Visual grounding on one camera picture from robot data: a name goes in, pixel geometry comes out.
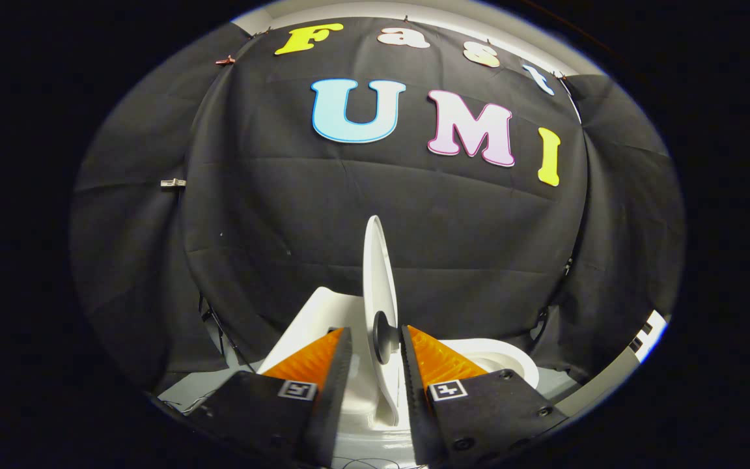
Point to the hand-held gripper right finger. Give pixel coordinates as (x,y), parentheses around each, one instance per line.
(417,404)

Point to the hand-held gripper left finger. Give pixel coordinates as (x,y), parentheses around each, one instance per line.
(336,391)

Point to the black round lid tab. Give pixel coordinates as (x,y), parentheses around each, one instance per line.
(385,337)

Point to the white toilet lid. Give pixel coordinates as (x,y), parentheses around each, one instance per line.
(380,273)

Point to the white ceramic toilet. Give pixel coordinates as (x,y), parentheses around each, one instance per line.
(319,322)

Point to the white toilet seat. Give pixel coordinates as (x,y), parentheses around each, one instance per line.
(515,359)

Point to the black backdrop cloth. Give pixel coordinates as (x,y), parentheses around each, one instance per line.
(362,208)

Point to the grey furniture panel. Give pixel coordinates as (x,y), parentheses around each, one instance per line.
(609,384)

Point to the silver metal cloth clip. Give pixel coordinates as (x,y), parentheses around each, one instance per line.
(173,183)

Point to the reddish cloth clip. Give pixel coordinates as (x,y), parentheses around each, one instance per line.
(225,60)

